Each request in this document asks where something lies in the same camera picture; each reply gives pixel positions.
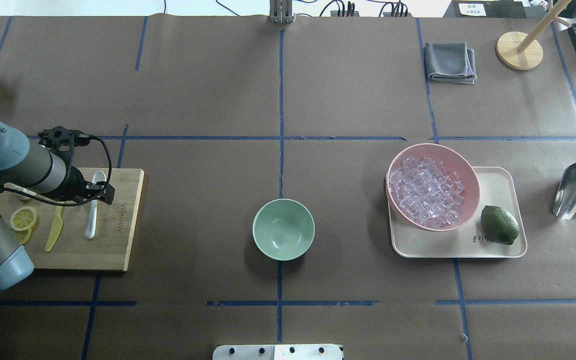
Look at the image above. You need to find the lemon slice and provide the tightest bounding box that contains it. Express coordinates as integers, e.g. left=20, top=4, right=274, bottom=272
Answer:
left=9, top=206, right=39, bottom=231
left=12, top=228, right=33, bottom=246

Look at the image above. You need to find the lemon slice lower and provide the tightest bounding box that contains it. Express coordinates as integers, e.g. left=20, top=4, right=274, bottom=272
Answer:
left=12, top=228, right=33, bottom=246

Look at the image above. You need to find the beige tray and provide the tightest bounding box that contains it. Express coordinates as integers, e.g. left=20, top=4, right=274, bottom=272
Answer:
left=388, top=166, right=528, bottom=259

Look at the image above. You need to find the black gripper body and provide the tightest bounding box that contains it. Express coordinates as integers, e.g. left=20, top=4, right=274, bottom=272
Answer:
left=38, top=126, right=115, bottom=206

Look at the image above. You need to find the white plastic spoon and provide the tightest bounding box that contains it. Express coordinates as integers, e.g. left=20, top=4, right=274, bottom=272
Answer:
left=84, top=170, right=106, bottom=239

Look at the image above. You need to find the grey folded cloth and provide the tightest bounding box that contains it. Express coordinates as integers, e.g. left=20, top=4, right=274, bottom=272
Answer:
left=423, top=42, right=477, bottom=85

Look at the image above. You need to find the wooden stand with pole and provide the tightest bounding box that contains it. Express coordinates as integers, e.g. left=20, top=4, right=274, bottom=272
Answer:
left=494, top=0, right=572, bottom=71

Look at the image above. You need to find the yellow plastic knife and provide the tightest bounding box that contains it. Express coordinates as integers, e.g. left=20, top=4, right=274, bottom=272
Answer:
left=44, top=206, right=64, bottom=253

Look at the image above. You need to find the green lime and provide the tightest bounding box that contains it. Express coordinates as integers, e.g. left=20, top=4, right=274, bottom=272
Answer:
left=480, top=205, right=521, bottom=246

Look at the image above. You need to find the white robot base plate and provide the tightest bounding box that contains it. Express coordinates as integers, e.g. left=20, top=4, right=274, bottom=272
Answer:
left=212, top=343, right=345, bottom=360

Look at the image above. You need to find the lemon slice upper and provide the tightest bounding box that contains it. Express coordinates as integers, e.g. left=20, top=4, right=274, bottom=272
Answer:
left=9, top=206, right=39, bottom=231

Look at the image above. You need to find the pink bowl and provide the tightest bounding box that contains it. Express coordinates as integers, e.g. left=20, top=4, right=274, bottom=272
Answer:
left=384, top=143, right=481, bottom=232

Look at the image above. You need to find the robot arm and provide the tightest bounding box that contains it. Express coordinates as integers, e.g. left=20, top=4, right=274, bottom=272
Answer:
left=0, top=121, right=115, bottom=292

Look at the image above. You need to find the green bowl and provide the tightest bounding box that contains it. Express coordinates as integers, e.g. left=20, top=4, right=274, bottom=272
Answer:
left=252, top=198, right=316, bottom=261

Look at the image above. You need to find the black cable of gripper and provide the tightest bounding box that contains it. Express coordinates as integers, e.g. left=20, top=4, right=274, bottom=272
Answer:
left=3, top=132, right=114, bottom=207

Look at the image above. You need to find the pile of clear ice cubes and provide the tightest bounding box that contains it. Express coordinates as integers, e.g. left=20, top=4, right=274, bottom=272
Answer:
left=386, top=156, right=466, bottom=229

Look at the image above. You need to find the wooden cutting board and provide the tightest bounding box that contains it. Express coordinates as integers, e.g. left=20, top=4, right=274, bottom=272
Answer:
left=0, top=168, right=146, bottom=271

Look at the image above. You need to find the grey metal post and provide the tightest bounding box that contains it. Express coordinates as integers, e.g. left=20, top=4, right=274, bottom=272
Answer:
left=269, top=0, right=295, bottom=24

